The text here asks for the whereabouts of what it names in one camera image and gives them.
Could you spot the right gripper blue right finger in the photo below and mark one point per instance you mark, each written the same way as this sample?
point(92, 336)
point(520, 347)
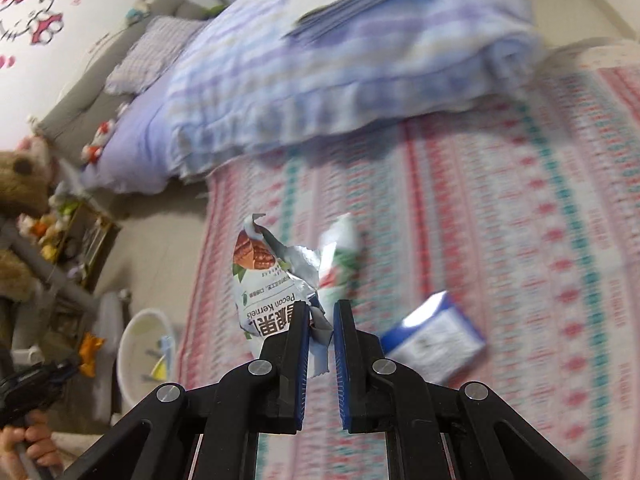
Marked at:
point(355, 352)

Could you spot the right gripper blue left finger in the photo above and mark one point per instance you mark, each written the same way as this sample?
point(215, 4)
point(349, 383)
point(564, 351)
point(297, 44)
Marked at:
point(288, 353)

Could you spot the pecan snack wrapper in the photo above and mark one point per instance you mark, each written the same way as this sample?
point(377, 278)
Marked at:
point(268, 278)

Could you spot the white plastic trash basin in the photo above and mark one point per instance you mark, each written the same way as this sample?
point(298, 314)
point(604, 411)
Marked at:
point(146, 355)

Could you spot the person's left hand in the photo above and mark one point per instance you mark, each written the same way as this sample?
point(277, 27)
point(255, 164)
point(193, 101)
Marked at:
point(39, 446)

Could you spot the blue white small carton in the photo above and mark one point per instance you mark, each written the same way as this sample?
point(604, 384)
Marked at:
point(436, 339)

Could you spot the small white bottle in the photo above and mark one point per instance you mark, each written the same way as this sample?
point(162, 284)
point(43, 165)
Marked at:
point(339, 251)

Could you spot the grey rolling stand base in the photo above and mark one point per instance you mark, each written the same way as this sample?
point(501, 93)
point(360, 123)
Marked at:
point(50, 326)

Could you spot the wooden toy shelf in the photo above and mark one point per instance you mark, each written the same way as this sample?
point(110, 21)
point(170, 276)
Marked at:
point(74, 236)

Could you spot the patterned woven bed mat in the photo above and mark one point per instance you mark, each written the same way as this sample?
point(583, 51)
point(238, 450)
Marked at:
point(527, 213)

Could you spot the hello kitty plush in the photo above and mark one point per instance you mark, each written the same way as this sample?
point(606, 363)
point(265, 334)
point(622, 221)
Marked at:
point(91, 152)

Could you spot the lavender bed sheet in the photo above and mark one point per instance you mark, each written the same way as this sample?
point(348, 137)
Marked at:
point(145, 151)

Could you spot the grey headboard cushion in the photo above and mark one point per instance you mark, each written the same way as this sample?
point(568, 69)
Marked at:
point(72, 122)

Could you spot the blue plaid folded quilt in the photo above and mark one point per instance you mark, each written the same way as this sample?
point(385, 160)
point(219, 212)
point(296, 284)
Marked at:
point(245, 85)

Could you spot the plaid pillow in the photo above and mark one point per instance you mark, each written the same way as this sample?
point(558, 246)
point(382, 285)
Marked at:
point(149, 58)

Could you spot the hello kitty wall sticker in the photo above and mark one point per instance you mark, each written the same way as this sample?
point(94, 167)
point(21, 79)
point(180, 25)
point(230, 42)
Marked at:
point(30, 25)

